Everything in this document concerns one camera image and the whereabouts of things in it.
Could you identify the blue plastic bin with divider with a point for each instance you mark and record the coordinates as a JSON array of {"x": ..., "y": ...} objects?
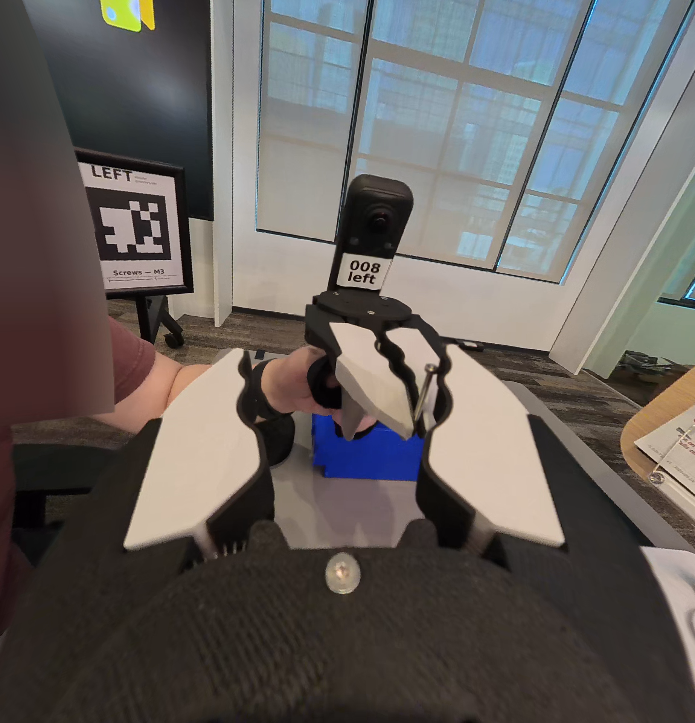
[{"x": 370, "y": 457}]

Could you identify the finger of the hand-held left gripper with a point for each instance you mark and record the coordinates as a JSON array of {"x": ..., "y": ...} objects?
[
  {"x": 364, "y": 373},
  {"x": 412, "y": 350}
]

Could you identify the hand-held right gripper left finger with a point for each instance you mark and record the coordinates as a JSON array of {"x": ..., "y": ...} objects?
[{"x": 200, "y": 452}]

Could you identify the black wrist band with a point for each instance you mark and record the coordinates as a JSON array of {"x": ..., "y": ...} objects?
[{"x": 263, "y": 390}]

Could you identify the black floor outlet box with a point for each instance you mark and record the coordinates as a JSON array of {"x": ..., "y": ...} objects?
[{"x": 469, "y": 344}]

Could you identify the black sign stand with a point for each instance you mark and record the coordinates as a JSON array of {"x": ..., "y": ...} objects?
[{"x": 155, "y": 322}]

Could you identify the framed marker sign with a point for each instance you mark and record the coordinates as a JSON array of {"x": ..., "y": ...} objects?
[{"x": 138, "y": 226}]

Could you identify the person's left forearm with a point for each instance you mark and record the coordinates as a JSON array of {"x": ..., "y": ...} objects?
[{"x": 178, "y": 378}]

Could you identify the papers on wooden table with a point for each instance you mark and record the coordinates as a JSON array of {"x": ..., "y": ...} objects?
[{"x": 680, "y": 452}]

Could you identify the person's left hand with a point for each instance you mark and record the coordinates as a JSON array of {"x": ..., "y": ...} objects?
[{"x": 291, "y": 384}]

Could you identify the white framed window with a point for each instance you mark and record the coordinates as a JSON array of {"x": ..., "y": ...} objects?
[{"x": 438, "y": 113}]

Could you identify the yellow green wall logo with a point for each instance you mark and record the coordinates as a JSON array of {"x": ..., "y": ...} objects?
[{"x": 127, "y": 14}]

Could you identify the black chair frame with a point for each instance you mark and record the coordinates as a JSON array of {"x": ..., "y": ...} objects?
[{"x": 54, "y": 480}]

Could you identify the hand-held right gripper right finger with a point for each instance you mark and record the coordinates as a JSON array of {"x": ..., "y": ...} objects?
[{"x": 494, "y": 452}]

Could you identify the long steel bolt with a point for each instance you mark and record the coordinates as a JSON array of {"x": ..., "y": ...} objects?
[{"x": 425, "y": 395}]

